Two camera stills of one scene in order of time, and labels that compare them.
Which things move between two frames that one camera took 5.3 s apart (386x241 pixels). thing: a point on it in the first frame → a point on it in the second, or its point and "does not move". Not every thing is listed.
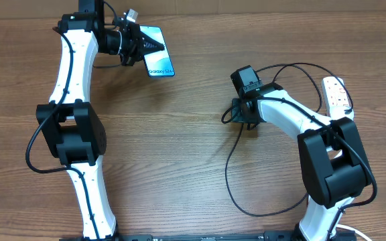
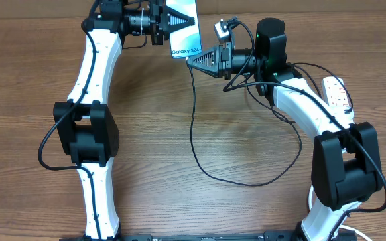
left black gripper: (140, 45) → (167, 15)
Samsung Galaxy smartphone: (158, 65) → (185, 41)
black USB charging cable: (285, 64) → (269, 106)
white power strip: (334, 93) does not move
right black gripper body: (241, 116) → (227, 59)
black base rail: (208, 237) does not move
